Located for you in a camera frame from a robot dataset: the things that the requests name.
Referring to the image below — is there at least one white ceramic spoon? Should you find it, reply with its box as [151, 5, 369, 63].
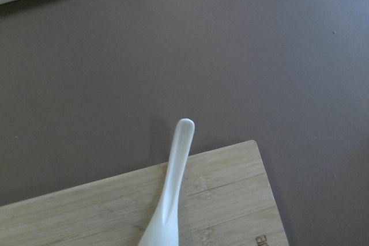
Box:
[138, 118, 195, 245]

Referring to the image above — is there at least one wooden cutting board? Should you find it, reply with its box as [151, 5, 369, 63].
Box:
[1, 140, 288, 245]

